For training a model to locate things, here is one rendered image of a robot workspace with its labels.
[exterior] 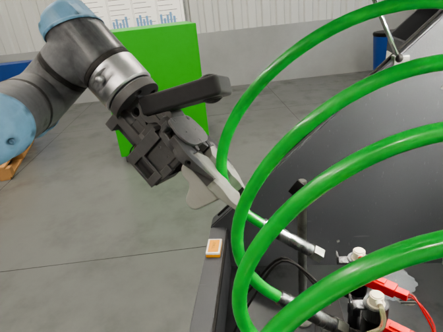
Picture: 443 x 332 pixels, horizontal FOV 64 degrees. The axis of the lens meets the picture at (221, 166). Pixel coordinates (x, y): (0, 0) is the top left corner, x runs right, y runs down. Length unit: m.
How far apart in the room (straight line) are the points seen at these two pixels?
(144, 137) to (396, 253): 0.33
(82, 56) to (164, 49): 3.15
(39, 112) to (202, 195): 0.21
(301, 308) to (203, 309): 0.46
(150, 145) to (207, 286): 0.35
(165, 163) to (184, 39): 3.23
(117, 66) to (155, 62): 3.17
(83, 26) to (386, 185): 0.66
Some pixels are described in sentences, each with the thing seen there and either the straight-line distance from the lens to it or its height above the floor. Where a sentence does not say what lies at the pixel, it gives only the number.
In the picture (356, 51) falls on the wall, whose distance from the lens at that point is 7.51.
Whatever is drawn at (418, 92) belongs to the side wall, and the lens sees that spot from 0.80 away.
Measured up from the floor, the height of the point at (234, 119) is 1.31.
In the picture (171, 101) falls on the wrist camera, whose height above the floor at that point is 1.33.
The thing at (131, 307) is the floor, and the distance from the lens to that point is 2.13.
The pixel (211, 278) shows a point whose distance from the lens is 0.73.
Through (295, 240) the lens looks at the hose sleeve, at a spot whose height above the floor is 1.14.
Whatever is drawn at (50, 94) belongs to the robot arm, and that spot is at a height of 1.35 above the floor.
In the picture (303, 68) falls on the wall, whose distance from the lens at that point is 7.21.
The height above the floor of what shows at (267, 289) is 1.13.
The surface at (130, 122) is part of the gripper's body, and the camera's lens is 0.50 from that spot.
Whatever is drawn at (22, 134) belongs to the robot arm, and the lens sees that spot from 0.42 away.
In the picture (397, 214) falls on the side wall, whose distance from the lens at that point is 0.90.
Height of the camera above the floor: 1.43
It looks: 24 degrees down
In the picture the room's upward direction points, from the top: 6 degrees counter-clockwise
